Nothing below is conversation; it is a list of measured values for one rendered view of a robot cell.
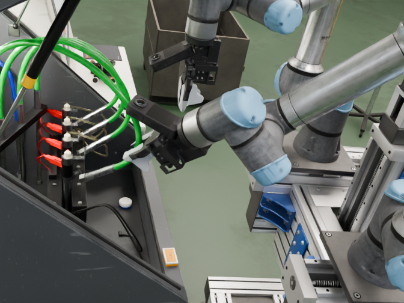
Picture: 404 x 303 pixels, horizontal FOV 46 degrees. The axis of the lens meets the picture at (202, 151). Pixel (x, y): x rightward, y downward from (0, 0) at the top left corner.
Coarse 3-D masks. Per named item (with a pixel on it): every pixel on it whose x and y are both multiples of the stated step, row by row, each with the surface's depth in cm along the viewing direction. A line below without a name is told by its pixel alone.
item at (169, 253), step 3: (165, 249) 116; (168, 249) 116; (171, 249) 116; (162, 252) 116; (165, 252) 115; (168, 252) 115; (171, 252) 115; (168, 255) 115; (171, 255) 115; (174, 255) 115; (168, 258) 114; (171, 258) 114; (174, 258) 114; (168, 261) 113; (171, 261) 113; (174, 261) 113; (165, 264) 113; (174, 264) 113; (177, 264) 114
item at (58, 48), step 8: (16, 40) 95; (24, 40) 94; (32, 40) 94; (40, 40) 94; (0, 48) 96; (8, 48) 96; (56, 48) 94; (64, 48) 94; (72, 56) 94; (80, 56) 95; (88, 64) 95; (96, 72) 95; (104, 80) 96; (112, 88) 97; (120, 96) 97; (136, 120) 100; (136, 128) 101; (136, 136) 102; (136, 144) 103
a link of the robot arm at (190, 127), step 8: (192, 112) 89; (184, 120) 90; (192, 120) 88; (184, 128) 90; (192, 128) 88; (192, 136) 89; (200, 136) 88; (192, 144) 90; (200, 144) 90; (208, 144) 90
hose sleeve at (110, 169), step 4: (112, 164) 108; (100, 168) 109; (104, 168) 108; (108, 168) 107; (112, 168) 107; (92, 172) 109; (96, 172) 109; (100, 172) 108; (104, 172) 108; (108, 172) 108; (112, 172) 108; (88, 176) 109; (92, 176) 109; (96, 176) 109; (100, 176) 109
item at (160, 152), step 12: (180, 120) 92; (156, 132) 98; (180, 132) 91; (144, 144) 97; (156, 144) 95; (168, 144) 96; (180, 144) 95; (156, 156) 99; (168, 156) 96; (180, 156) 97; (192, 156) 95; (180, 168) 97
